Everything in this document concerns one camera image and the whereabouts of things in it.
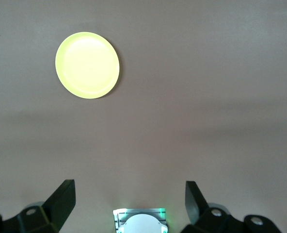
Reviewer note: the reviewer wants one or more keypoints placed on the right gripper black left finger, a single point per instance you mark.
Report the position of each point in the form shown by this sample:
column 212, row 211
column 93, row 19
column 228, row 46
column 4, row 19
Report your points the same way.
column 49, row 213

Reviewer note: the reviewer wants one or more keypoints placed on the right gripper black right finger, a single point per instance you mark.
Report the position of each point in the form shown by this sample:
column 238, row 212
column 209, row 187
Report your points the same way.
column 206, row 221

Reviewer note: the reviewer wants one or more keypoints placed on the yellow round plate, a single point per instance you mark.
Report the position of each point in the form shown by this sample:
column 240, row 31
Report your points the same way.
column 87, row 65

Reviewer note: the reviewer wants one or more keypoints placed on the brown table cloth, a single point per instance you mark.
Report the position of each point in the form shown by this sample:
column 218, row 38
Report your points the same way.
column 182, row 97

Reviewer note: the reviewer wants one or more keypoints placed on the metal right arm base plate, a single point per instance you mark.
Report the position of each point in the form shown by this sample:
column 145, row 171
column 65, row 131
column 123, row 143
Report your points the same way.
column 143, row 210

